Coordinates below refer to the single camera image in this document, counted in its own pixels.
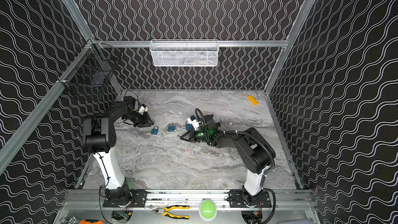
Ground green round button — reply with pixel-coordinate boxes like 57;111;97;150
199;199;217;222

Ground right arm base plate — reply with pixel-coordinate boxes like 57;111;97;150
226;189;272;208

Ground blue padlock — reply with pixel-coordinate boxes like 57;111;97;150
167;123;178;132
185;121;194;131
151;125;159;135

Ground yellow handled pliers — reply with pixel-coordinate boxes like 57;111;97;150
152;205;191;220

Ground green circuit board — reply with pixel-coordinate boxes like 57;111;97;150
112;211;133;222

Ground black wire basket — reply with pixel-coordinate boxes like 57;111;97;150
60;39;122;102

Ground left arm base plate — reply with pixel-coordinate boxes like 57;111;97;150
102;189;148;208

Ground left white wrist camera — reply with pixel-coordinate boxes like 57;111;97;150
137;104;148;115

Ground orange tool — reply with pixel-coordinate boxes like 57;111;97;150
79;219;104;224

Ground white wire basket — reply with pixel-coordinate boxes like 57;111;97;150
149;39;220;67

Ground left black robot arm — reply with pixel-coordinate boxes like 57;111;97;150
82;95;154;207

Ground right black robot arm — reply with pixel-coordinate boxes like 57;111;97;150
179;108;276;206

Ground yellow block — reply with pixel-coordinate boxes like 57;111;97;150
247;95;259;106

